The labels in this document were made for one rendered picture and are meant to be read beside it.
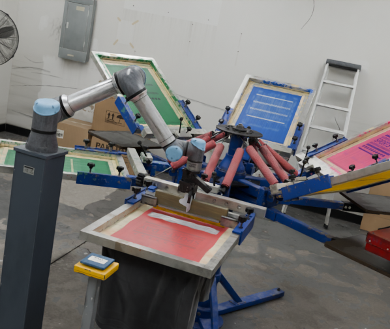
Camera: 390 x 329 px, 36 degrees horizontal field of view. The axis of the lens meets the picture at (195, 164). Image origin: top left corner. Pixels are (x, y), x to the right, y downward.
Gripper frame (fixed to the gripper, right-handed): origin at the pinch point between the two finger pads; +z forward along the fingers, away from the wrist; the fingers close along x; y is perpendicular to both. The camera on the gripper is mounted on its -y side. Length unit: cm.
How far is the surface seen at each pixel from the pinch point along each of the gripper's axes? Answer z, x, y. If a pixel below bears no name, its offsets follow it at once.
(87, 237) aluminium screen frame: 4, 61, 26
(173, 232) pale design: 5.3, 24.0, -0.7
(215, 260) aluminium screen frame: 2, 50, -27
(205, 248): 5.3, 31.8, -18.3
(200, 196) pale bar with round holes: -1.1, -21.2, 1.0
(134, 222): 5.3, 25.9, 18.4
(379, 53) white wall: -91, -412, -70
